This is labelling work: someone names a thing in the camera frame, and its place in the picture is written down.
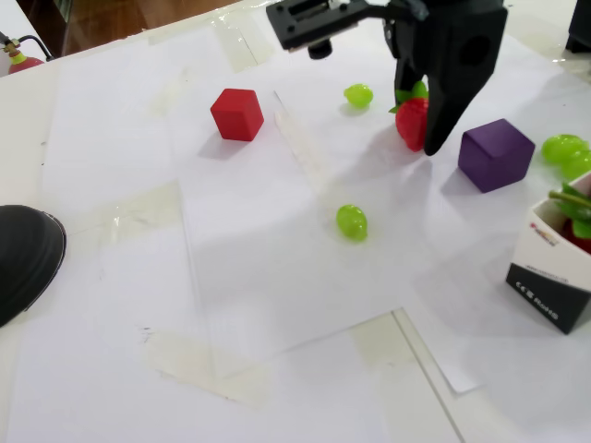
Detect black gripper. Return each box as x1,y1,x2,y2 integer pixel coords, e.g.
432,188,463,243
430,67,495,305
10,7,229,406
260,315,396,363
385,0,509,156

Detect red strawberry wide leaves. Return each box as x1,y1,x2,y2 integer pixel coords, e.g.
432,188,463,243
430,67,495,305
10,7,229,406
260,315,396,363
388,80,430,153

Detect purple cube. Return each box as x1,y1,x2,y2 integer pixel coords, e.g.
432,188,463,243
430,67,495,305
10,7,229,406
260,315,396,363
457,118,537,194

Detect red strawberry short stem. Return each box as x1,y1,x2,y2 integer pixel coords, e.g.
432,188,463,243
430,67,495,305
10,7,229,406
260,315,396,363
549,181,591,256

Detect white and black cardboard box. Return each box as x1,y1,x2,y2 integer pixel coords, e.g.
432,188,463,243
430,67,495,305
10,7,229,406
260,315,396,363
505,173,591,336

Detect green grape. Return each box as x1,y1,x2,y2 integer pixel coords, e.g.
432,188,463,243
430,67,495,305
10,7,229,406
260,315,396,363
561,150,591,182
335,203,369,242
540,133,584,165
344,83,374,109

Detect red cube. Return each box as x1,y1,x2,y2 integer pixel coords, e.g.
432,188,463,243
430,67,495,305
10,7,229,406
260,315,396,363
210,88,265,141

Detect red fire extinguisher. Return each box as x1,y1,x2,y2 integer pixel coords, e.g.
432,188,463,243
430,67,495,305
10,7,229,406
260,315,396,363
0,31,56,76

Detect black round object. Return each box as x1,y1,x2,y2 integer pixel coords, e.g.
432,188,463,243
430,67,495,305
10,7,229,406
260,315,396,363
0,204,67,329

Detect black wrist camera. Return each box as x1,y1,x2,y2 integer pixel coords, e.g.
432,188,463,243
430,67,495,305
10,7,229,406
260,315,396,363
266,0,392,60

